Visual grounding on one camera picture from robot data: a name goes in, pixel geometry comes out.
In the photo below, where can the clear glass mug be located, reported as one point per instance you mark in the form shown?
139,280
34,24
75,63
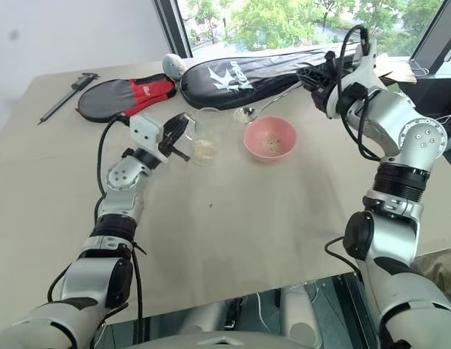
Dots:
205,138

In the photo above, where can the brown cardboard sheet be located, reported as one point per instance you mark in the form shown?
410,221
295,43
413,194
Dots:
398,69

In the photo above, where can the pink bowl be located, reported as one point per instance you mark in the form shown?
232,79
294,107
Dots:
271,140

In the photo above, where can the black window frame post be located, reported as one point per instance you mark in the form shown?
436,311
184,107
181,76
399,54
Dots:
174,27
434,32

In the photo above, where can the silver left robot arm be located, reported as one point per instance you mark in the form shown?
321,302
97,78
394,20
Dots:
118,203

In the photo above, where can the silver metal spoon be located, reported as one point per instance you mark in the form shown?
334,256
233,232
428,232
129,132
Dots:
269,103

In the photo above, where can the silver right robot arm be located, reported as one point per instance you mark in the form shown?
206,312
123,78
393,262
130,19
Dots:
400,120

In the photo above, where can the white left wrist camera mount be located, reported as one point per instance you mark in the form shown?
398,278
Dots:
144,132

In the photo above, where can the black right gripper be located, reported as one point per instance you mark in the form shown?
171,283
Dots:
320,81

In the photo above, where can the black red paddle cover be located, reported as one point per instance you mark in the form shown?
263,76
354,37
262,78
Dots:
112,98

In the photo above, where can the beige crumpled cloth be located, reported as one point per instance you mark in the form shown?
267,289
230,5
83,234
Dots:
438,272

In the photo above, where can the oatmeal lump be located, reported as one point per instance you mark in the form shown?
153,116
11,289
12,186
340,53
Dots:
242,115

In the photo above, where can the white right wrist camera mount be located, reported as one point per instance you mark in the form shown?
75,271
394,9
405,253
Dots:
365,67

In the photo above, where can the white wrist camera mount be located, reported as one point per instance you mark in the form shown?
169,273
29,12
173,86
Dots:
144,132
365,67

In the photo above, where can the black badminton racket bag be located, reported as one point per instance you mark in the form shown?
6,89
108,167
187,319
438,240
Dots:
269,76

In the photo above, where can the oatmeal bits in bowl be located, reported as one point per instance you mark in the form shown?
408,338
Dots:
271,143

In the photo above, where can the silver rounded robot leg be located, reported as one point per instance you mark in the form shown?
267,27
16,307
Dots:
203,316
302,312

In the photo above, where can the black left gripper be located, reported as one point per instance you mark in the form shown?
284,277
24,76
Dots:
169,140

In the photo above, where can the black vernier caliper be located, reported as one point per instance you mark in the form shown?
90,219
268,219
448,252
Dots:
65,96

